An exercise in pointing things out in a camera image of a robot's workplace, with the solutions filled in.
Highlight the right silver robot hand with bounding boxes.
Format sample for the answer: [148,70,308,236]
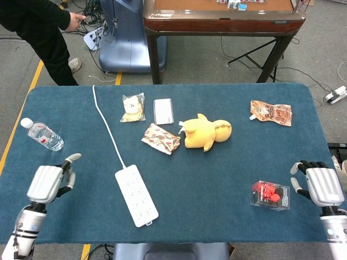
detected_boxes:
[290,160,345,208]

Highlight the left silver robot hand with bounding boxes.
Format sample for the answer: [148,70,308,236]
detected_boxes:
[26,153,82,205]

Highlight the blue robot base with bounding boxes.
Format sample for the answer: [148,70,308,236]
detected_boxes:
[98,0,168,73]

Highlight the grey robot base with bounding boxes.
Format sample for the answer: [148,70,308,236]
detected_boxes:
[112,242,230,260]

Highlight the white floor power strip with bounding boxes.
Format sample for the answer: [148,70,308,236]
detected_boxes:
[324,85,347,105]

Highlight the clear plastic water bottle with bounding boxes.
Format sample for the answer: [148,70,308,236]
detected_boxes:
[20,118,65,152]

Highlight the clear box of red toy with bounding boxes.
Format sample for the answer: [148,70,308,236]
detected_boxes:
[250,180,291,210]

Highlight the orange spouted drink pouch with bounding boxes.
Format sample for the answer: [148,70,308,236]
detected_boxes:
[249,100,293,127]

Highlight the clear bag of pastry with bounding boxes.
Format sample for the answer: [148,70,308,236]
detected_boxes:
[120,92,146,124]

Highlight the red patterned snack packet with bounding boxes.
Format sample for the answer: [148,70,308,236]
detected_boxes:
[141,122,182,155]

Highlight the blue table cloth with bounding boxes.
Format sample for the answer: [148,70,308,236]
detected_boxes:
[0,82,347,245]

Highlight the yellow plush toy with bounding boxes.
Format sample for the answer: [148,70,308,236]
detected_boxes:
[178,113,233,152]

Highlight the white card pack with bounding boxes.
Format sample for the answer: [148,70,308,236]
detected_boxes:
[153,98,175,125]

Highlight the person in black clothes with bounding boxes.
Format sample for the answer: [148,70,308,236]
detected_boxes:
[0,0,87,87]

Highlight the white multi-socket with plugs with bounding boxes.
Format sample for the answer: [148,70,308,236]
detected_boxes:
[83,26,109,51]

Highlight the brown mahjong table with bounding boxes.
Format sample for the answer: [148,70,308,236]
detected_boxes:
[143,0,307,85]

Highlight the mahjong tiles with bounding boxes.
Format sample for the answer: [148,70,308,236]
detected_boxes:
[216,0,267,11]

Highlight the white power strip cable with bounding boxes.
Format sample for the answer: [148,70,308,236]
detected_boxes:
[92,84,126,168]

